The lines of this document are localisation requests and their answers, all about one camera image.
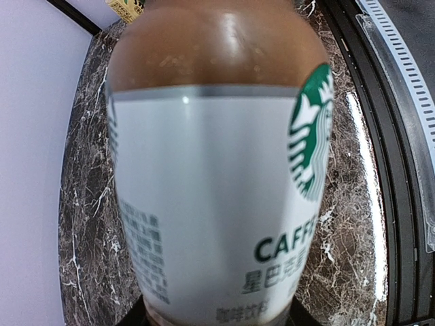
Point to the white slotted cable duct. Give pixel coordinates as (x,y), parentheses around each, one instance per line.
(413,98)

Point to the right black frame post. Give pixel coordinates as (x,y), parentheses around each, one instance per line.
(75,15)

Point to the green cap coffee bottle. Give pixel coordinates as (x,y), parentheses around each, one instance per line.
(219,117)

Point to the yellow tea bottle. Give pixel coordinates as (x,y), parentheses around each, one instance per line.
(127,10)

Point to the black front rail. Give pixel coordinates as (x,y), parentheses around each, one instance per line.
(410,269)

